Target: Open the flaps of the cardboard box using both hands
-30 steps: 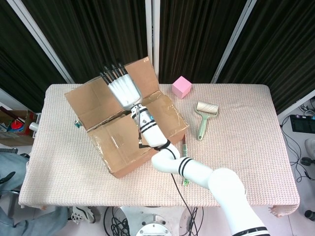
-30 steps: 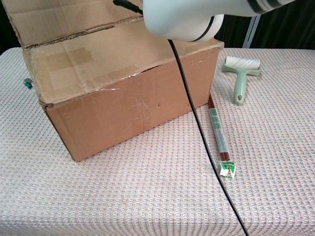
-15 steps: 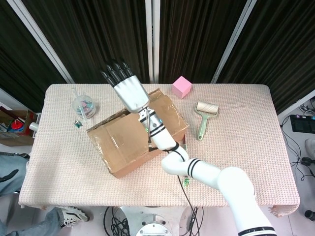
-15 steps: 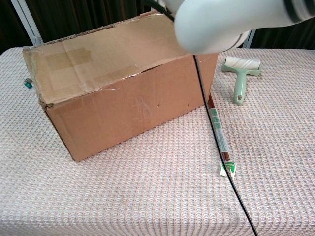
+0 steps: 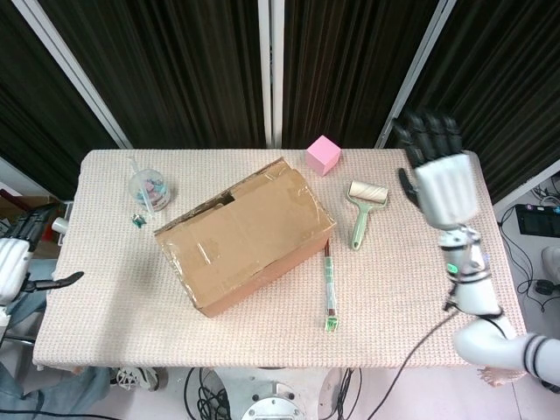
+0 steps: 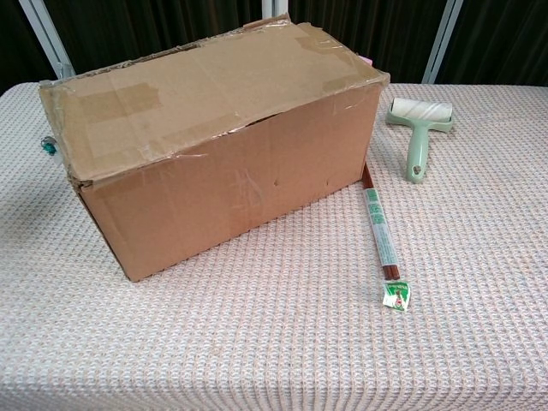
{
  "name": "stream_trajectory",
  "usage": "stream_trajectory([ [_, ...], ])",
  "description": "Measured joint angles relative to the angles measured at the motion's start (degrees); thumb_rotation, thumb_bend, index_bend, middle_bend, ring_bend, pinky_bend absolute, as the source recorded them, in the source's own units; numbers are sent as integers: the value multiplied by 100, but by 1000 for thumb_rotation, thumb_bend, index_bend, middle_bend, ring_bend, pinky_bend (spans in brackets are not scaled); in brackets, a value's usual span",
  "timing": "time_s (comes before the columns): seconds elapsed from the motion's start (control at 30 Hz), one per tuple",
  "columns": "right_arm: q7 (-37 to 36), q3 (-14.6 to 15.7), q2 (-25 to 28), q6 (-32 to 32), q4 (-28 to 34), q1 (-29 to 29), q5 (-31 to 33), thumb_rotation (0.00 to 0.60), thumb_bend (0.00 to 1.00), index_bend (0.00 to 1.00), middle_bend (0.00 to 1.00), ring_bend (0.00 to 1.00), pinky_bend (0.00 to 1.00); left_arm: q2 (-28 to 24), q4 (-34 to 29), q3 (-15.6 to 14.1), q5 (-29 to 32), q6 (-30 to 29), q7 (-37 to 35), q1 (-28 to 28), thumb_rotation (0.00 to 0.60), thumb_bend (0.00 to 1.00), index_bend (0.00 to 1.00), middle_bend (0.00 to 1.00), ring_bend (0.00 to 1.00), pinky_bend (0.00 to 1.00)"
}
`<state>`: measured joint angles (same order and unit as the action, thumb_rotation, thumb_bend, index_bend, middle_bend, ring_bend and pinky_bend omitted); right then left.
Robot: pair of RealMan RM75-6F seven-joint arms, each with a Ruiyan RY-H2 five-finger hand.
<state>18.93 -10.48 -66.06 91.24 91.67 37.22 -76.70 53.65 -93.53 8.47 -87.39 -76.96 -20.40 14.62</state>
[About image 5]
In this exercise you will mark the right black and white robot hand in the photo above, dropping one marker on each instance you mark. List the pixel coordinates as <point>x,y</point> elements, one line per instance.
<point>448,192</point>

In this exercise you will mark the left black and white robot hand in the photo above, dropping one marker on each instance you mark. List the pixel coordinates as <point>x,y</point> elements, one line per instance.
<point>11,267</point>

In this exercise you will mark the brown cardboard shipping box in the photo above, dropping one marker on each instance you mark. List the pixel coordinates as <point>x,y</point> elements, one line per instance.
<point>245,245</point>

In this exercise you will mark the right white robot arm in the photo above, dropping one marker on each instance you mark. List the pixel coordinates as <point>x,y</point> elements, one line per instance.
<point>477,289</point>

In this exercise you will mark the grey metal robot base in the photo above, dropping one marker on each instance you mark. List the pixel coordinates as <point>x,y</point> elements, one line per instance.
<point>273,394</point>

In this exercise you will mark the beige waffle tablecloth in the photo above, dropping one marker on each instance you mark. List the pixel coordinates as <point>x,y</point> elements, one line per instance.
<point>394,306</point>

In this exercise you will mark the pink cube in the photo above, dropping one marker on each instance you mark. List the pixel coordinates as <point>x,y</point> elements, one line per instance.
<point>323,155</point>

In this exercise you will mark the blue jeans leg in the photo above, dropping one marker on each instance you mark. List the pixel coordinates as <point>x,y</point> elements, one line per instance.
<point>52,394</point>

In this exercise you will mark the small green binder clip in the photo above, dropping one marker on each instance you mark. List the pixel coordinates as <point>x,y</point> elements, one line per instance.
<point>139,221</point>

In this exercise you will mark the dark fabric divider panel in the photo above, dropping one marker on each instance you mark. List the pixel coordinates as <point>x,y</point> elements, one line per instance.
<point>345,74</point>
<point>175,74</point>
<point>503,65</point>
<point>39,109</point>

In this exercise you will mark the green toothbrush pack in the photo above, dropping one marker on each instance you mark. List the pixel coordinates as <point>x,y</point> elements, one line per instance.
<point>330,284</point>

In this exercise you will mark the clear plastic pipette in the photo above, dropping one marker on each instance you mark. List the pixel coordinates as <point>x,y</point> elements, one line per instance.
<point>139,179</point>

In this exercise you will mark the clear jar of clips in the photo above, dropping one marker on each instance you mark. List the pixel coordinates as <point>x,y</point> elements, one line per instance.
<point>153,192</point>

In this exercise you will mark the white and black sneaker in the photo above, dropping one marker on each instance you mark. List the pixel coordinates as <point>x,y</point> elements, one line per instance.
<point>135,378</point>

